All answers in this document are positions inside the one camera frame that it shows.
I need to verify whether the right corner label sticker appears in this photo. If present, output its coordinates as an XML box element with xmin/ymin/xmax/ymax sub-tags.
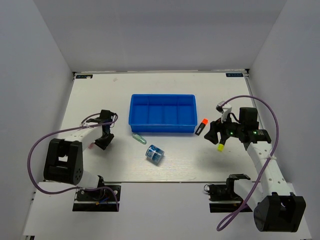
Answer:
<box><xmin>225</xmin><ymin>72</ymin><xmax>244</xmax><ymax>78</ymax></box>

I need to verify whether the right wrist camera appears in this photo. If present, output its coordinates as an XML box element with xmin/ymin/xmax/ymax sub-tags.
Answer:
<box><xmin>215</xmin><ymin>101</ymin><xmax>232</xmax><ymax>123</ymax></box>

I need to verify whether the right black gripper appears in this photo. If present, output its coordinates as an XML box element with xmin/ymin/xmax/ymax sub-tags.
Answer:
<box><xmin>204</xmin><ymin>111</ymin><xmax>244</xmax><ymax>145</ymax></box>

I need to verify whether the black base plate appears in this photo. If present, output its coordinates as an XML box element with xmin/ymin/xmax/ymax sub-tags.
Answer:
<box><xmin>203</xmin><ymin>183</ymin><xmax>243</xmax><ymax>213</ymax></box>
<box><xmin>72</xmin><ymin>189</ymin><xmax>117</xmax><ymax>212</ymax></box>

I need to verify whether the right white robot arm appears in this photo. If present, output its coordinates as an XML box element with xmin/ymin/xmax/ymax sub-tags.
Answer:
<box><xmin>204</xmin><ymin>104</ymin><xmax>306</xmax><ymax>233</ymax></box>

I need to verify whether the blue plastic divided bin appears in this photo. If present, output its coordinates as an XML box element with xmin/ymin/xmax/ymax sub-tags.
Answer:
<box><xmin>128</xmin><ymin>94</ymin><xmax>198</xmax><ymax>134</ymax></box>

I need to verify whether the orange capped black highlighter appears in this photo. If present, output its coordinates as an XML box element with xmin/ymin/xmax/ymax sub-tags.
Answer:
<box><xmin>195</xmin><ymin>118</ymin><xmax>209</xmax><ymax>136</ymax></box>

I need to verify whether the yellow capped black highlighter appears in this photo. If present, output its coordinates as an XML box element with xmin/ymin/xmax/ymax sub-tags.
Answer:
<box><xmin>217</xmin><ymin>143</ymin><xmax>225</xmax><ymax>152</ymax></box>

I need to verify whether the corner label sticker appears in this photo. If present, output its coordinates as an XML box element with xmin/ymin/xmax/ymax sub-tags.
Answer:
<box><xmin>75</xmin><ymin>74</ymin><xmax>93</xmax><ymax>79</ymax></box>
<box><xmin>225</xmin><ymin>72</ymin><xmax>244</xmax><ymax>78</ymax></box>

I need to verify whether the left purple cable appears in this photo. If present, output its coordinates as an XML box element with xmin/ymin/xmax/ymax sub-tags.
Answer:
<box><xmin>27</xmin><ymin>112</ymin><xmax>120</xmax><ymax>212</ymax></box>

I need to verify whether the blue tape roll pack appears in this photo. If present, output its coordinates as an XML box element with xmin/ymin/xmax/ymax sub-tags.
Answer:
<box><xmin>145</xmin><ymin>145</ymin><xmax>165</xmax><ymax>165</ymax></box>

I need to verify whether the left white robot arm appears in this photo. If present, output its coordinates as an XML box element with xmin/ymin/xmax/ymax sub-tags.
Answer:
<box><xmin>43</xmin><ymin>109</ymin><xmax>118</xmax><ymax>200</ymax></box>

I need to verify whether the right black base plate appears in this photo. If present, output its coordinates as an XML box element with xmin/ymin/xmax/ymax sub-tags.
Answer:
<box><xmin>203</xmin><ymin>183</ymin><xmax>243</xmax><ymax>213</ymax></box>

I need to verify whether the left corner label sticker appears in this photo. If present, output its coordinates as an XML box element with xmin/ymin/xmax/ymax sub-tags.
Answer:
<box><xmin>75</xmin><ymin>74</ymin><xmax>93</xmax><ymax>79</ymax></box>

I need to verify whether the green clear utility knife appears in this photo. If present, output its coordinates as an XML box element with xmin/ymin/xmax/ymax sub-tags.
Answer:
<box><xmin>132</xmin><ymin>133</ymin><xmax>147</xmax><ymax>145</ymax></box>

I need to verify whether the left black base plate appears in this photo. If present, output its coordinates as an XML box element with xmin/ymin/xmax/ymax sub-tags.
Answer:
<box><xmin>72</xmin><ymin>189</ymin><xmax>117</xmax><ymax>212</ymax></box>

